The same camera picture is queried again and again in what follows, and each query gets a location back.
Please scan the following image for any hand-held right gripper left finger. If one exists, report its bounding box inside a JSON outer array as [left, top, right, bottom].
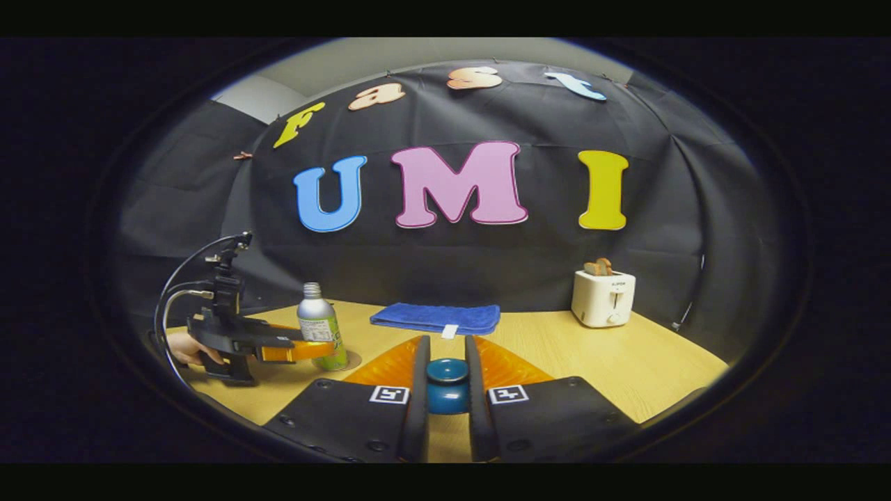
[[263, 335, 432, 463]]

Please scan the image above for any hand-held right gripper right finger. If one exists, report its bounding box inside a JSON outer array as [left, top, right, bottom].
[[465, 335, 641, 463]]

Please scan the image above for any silver green water bottle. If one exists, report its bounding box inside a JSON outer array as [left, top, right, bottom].
[[297, 282, 349, 372]]

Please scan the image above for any teal teacup lid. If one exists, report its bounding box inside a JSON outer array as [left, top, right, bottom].
[[425, 358, 472, 416]]

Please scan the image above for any white toaster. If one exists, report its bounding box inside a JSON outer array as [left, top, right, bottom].
[[571, 270, 636, 328]]

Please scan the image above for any folded blue towel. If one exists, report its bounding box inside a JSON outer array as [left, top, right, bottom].
[[370, 302, 501, 337]]

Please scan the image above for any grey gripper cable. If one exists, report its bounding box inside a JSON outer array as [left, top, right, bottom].
[[161, 288, 215, 349]]

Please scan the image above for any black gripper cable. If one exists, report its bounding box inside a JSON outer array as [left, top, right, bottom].
[[153, 234, 241, 387]]

